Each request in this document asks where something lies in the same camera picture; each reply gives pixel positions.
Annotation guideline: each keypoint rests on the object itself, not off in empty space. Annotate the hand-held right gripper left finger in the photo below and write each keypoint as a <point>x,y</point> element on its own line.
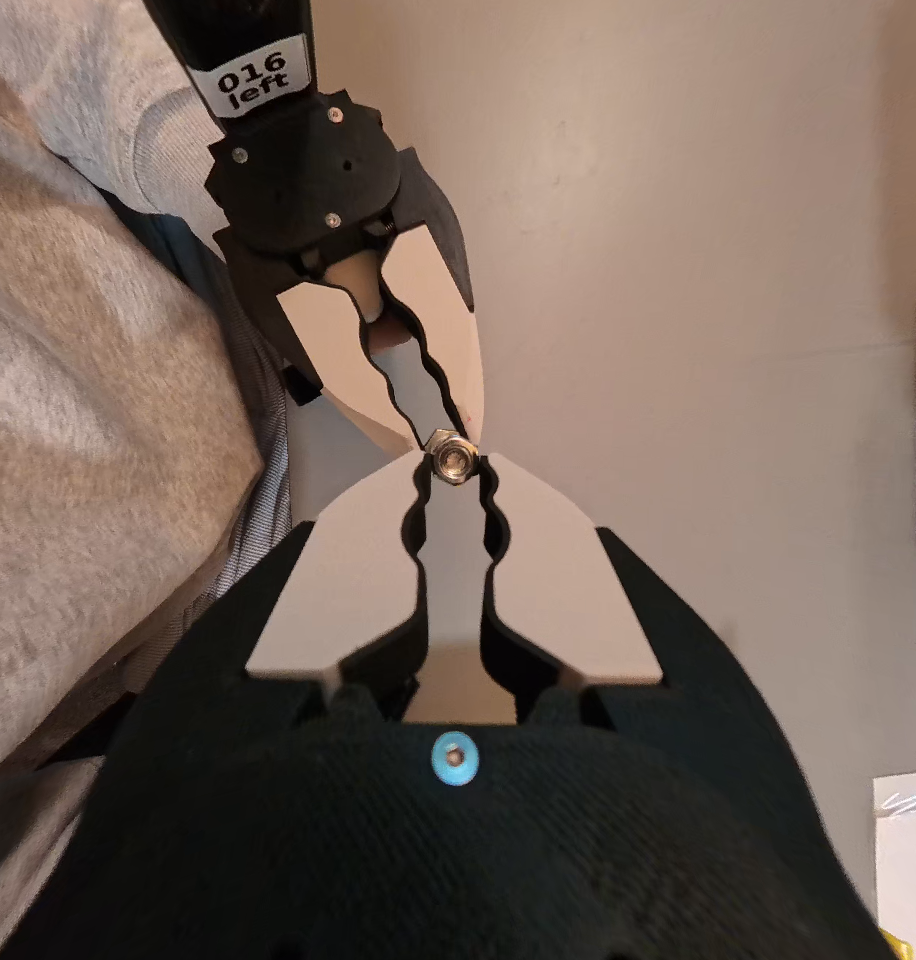
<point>345,577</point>

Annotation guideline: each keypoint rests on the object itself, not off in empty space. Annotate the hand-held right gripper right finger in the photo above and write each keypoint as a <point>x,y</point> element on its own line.
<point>563,592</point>

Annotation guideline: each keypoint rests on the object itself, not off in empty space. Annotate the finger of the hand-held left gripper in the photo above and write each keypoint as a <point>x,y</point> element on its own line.
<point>447,322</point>
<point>330,352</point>

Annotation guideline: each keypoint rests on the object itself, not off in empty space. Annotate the silver hex nut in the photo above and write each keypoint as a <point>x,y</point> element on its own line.
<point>435,444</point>

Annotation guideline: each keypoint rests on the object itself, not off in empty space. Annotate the silver threaded bolt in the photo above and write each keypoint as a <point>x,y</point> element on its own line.
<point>454,460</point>

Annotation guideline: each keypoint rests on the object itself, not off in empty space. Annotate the person's left forearm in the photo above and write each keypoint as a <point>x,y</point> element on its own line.
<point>90,75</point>

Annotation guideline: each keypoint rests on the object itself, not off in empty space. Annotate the grey desk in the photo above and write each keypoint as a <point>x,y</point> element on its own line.
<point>653,262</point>

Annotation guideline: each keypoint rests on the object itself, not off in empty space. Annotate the striped grey undershirt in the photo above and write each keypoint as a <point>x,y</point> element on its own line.
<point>269,465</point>

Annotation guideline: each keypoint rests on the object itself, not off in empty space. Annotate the person's grey hoodie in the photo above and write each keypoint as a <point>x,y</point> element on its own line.
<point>90,390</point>

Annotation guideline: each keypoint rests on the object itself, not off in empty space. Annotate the yellow object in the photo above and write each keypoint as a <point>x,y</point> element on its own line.
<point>897,946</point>

